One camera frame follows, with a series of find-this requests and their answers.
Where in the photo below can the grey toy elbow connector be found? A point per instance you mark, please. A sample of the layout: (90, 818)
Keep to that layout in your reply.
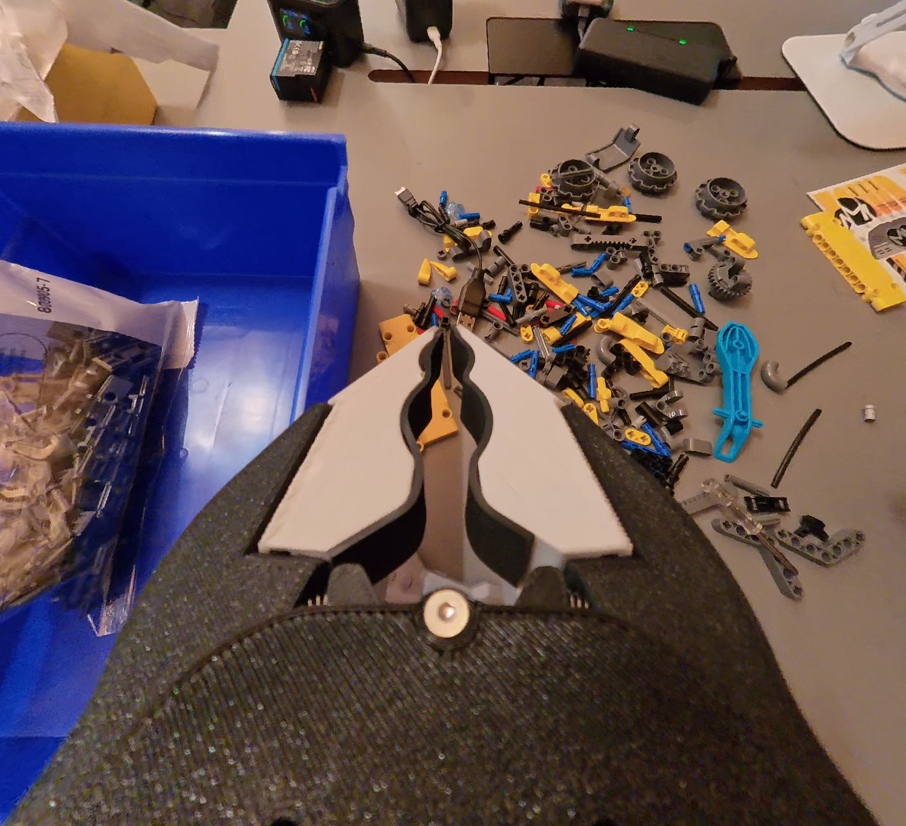
(773, 376)

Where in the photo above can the yellow and black sticker sheet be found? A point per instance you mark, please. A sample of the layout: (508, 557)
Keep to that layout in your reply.
(870, 203)

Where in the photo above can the pile of small toy parts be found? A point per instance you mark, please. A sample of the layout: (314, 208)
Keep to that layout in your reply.
(623, 344)

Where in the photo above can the crumpled clear plastic wrap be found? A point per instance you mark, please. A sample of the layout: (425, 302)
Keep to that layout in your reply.
(42, 5)

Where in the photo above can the blue plastic storage bin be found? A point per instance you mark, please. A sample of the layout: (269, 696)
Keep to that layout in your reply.
(233, 238)

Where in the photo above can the grey toy panel piece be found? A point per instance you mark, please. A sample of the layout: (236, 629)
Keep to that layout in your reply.
(623, 143)

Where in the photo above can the dark grey toy gear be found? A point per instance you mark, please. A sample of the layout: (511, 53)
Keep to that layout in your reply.
(729, 284)

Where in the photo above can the yellow curved toy panel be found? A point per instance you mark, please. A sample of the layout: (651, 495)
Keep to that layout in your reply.
(396, 337)

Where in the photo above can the white book stand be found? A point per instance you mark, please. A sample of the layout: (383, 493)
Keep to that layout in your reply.
(821, 82)

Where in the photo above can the black battery charger with display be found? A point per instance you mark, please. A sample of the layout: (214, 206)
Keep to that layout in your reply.
(340, 12)

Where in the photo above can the grey angled toy beam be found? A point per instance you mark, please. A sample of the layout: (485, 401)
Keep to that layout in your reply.
(789, 582)
(828, 548)

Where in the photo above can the black flexible toy rod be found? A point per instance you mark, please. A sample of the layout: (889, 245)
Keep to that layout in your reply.
(796, 447)
(821, 362)

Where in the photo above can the yellow cardboard box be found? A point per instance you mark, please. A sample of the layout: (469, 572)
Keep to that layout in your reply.
(99, 90)

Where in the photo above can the turquoise brick separator tool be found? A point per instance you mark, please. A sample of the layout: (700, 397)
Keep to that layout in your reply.
(736, 380)

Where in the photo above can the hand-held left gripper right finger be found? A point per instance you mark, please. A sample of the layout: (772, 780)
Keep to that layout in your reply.
(559, 486)

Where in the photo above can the yellow flat toy panel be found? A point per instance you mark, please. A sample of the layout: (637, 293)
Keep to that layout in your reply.
(842, 259)

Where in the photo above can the dark grey toy wheel hub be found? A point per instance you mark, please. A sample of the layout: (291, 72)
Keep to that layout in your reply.
(652, 172)
(575, 180)
(722, 199)

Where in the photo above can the clear bag of toy parts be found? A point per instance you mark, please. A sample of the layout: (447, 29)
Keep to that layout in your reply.
(71, 415)

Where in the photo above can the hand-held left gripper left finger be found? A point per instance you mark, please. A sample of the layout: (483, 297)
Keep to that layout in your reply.
(333, 486)

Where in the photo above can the black power box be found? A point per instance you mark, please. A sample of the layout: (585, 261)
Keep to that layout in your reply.
(651, 58)

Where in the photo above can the black camera battery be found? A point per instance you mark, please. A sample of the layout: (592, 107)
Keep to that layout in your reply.
(301, 72)

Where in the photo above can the small yellow toy piece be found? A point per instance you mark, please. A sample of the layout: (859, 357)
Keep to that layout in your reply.
(736, 242)

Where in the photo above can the black flat pad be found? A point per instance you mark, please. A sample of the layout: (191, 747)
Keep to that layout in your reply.
(524, 47)

